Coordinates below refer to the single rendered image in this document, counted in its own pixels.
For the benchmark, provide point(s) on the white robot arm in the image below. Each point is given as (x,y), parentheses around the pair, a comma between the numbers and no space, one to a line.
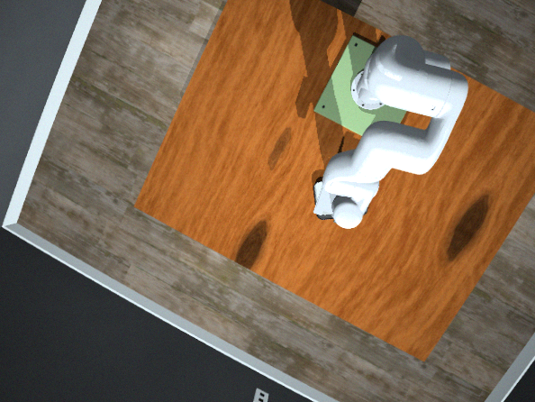
(394,79)

